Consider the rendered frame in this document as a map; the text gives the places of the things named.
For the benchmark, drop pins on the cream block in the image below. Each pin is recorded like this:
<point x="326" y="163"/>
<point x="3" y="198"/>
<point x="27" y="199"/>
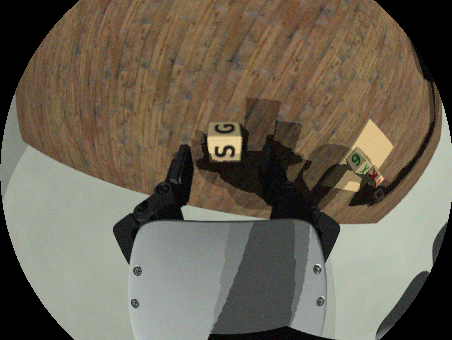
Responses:
<point x="359" y="163"/>
<point x="378" y="196"/>
<point x="374" y="176"/>
<point x="224" y="142"/>

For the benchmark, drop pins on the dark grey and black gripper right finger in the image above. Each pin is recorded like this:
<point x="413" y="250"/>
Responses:
<point x="287" y="202"/>

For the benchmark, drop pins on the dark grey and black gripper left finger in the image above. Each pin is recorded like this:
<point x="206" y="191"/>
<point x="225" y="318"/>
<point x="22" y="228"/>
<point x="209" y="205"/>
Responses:
<point x="167" y="200"/>

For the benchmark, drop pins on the cream flat mat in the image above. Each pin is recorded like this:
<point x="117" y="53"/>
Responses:
<point x="376" y="147"/>

